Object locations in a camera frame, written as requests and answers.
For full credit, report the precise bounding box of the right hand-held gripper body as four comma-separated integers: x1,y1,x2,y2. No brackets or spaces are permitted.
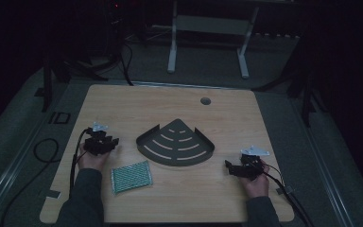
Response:
234,145,270,182

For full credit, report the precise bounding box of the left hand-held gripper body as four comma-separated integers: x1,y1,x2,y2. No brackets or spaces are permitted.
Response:
84,122,114,156

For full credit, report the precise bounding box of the green striped cloth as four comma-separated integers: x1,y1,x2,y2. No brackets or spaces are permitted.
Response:
110,160,154,196

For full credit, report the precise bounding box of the dark slotted corner shelf rack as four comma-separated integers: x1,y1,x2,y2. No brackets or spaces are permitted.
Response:
135,118,216,167

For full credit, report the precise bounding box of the person's left hand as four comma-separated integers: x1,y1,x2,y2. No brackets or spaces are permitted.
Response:
77,142,112,173

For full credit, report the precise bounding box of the person's right hand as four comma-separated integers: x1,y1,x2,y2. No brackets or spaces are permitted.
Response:
239,158,271,200

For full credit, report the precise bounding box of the grey tape strip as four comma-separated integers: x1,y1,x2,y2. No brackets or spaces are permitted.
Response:
44,189,61,200
275,184,296,196

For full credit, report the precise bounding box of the black tripod stand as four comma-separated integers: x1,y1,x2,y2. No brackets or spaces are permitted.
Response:
33,6,135,114

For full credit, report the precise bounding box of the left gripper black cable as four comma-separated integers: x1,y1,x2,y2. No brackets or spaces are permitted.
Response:
68,128,90,200

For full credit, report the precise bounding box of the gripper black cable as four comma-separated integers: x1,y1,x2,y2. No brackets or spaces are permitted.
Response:
68,128,90,200
264,163,317,227

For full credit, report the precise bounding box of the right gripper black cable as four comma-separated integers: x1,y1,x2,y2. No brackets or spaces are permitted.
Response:
264,163,317,227

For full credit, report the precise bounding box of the black cable on floor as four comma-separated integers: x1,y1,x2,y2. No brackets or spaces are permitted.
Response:
0,137,61,227

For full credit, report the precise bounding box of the metal floor rail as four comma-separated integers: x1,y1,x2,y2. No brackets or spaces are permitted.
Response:
0,119,53,227
302,122,357,227

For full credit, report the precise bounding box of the white metal stand frame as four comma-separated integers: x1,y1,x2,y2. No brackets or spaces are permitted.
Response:
166,0,261,80

